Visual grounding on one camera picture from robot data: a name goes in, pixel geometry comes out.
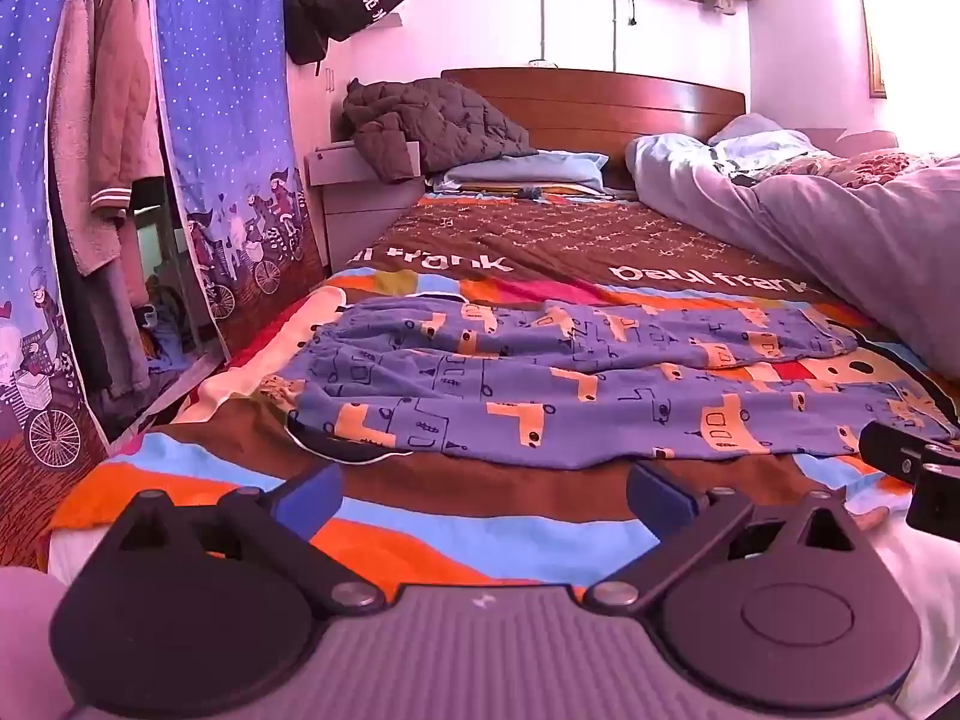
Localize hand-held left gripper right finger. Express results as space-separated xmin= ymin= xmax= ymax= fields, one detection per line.
xmin=585 ymin=461 xmax=860 ymax=610

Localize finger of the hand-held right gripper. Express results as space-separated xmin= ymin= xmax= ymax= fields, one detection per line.
xmin=859 ymin=420 xmax=960 ymax=484
xmin=906 ymin=463 xmax=960 ymax=535

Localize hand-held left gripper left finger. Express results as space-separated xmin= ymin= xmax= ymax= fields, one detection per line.
xmin=112 ymin=461 xmax=385 ymax=610

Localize blue car print pants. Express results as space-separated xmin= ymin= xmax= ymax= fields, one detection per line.
xmin=289 ymin=296 xmax=960 ymax=464

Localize lilac duvet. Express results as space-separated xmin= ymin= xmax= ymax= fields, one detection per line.
xmin=626 ymin=131 xmax=960 ymax=402

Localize floral blanket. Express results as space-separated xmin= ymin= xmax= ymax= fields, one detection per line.
xmin=780 ymin=150 xmax=960 ymax=190

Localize colourful printed bed sheet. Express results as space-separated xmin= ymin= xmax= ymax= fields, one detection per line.
xmin=45 ymin=191 xmax=960 ymax=587

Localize white nightstand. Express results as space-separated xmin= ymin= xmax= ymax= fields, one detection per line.
xmin=304 ymin=139 xmax=428 ymax=271

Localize white pillow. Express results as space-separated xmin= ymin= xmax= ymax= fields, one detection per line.
xmin=709 ymin=114 xmax=815 ymax=166

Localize light blue pillow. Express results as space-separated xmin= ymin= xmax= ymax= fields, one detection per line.
xmin=439 ymin=150 xmax=610 ymax=196

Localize dark quilted jacket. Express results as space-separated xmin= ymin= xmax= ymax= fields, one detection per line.
xmin=343 ymin=77 xmax=539 ymax=182

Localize wooden headboard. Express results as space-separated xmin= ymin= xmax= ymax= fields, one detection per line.
xmin=441 ymin=67 xmax=747 ymax=192

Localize black hanging bag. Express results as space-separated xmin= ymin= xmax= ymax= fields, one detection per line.
xmin=285 ymin=0 xmax=410 ymax=65

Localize framed wall picture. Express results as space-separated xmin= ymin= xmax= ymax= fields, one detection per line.
xmin=855 ymin=0 xmax=890 ymax=98

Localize black wall cable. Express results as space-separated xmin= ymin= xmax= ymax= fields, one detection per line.
xmin=611 ymin=0 xmax=640 ymax=72

